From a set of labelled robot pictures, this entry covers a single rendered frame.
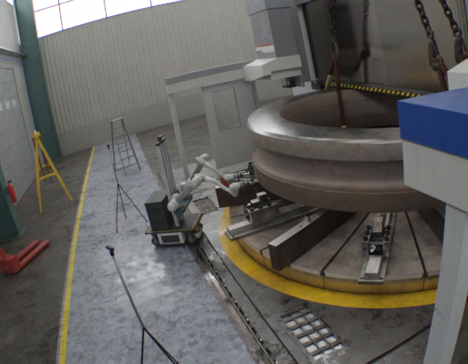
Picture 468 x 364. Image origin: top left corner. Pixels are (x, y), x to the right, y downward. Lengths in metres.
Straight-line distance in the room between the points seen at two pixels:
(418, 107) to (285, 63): 7.19
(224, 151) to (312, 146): 5.19
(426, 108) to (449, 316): 0.98
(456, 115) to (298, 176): 4.05
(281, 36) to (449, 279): 7.57
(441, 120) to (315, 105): 6.89
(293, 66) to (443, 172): 7.37
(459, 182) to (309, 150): 3.49
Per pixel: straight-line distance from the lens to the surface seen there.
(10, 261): 7.77
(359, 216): 5.94
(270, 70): 8.47
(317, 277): 4.87
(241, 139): 9.80
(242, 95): 9.68
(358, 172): 4.75
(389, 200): 4.67
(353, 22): 8.38
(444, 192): 1.58
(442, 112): 1.46
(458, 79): 3.99
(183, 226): 6.57
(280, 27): 8.74
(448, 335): 1.99
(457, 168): 1.49
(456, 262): 1.69
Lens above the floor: 2.98
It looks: 19 degrees down
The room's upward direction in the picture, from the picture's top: 11 degrees counter-clockwise
